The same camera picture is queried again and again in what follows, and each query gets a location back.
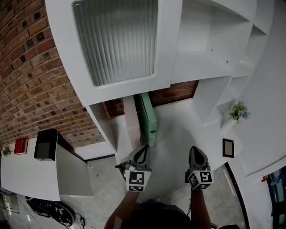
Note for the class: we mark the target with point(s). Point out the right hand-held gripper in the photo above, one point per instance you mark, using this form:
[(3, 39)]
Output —
[(201, 177)]

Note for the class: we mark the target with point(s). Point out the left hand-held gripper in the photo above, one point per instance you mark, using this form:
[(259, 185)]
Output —
[(136, 179)]

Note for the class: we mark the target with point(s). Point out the beige cardboard box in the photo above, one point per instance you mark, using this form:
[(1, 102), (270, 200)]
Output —
[(131, 125)]

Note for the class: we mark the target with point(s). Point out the person's right forearm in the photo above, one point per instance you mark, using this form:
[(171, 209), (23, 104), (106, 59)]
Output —
[(201, 208)]

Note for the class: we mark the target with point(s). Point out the person's left forearm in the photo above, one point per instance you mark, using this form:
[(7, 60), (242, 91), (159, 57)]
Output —
[(125, 210)]

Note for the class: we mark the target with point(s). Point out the black pen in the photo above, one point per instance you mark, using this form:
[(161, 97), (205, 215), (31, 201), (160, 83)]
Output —
[(119, 166)]

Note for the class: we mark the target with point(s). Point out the white vase with flowers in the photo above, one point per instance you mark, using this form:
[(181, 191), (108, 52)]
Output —
[(239, 113)]

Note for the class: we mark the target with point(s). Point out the person's black shirt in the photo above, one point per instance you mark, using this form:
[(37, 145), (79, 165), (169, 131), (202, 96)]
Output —
[(161, 217)]

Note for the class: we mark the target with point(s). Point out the small red item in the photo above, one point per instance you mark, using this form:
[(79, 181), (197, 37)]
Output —
[(265, 178)]

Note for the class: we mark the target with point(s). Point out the dark framed window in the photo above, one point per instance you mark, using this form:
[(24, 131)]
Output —
[(277, 196)]

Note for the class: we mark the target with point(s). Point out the black power adapter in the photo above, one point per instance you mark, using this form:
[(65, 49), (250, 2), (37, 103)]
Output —
[(82, 221)]

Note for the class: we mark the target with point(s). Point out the black box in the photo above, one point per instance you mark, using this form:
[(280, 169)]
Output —
[(45, 145)]

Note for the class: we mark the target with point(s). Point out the round black device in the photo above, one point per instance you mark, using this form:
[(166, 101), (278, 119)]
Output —
[(58, 214)]

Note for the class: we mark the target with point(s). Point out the white desk hutch unit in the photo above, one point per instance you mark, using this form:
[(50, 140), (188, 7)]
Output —
[(190, 44)]

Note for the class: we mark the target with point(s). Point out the white side cabinet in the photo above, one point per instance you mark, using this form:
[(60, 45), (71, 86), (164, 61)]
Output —
[(26, 174)]

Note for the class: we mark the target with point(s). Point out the red box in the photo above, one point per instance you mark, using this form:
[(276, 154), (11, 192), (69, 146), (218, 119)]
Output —
[(21, 146)]

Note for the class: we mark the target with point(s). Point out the small potted plant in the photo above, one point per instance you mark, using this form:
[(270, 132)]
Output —
[(6, 151)]

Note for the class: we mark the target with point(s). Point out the black picture frame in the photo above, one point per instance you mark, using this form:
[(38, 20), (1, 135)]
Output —
[(228, 148)]

